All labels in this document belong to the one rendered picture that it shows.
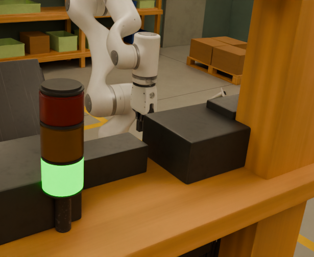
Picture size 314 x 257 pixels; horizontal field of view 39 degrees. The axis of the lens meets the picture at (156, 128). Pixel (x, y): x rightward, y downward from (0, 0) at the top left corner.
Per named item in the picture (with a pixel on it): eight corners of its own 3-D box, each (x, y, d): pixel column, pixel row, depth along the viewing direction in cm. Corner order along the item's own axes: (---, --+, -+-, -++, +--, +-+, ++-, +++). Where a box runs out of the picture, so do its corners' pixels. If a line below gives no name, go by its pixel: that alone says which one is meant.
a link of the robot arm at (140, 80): (163, 76, 143) (162, 84, 144) (147, 69, 149) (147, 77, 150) (142, 79, 138) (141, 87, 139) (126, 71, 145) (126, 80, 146)
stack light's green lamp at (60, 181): (35, 184, 55) (34, 152, 53) (72, 174, 57) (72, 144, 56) (51, 203, 51) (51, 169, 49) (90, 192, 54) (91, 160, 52)
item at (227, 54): (185, 64, 737) (188, 38, 720) (221, 60, 782) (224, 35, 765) (236, 85, 649) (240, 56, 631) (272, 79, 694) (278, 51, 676)
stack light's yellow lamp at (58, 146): (34, 152, 53) (32, 117, 51) (72, 144, 56) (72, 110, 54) (51, 169, 49) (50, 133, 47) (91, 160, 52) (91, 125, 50)
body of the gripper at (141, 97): (162, 82, 143) (160, 114, 148) (145, 74, 150) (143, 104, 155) (143, 85, 139) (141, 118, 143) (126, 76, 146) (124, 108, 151)
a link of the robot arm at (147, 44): (137, 78, 138) (162, 76, 143) (139, 36, 133) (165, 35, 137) (125, 71, 145) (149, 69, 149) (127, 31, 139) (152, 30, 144)
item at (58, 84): (32, 117, 51) (31, 80, 49) (72, 110, 54) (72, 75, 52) (50, 133, 47) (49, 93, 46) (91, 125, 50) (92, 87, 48)
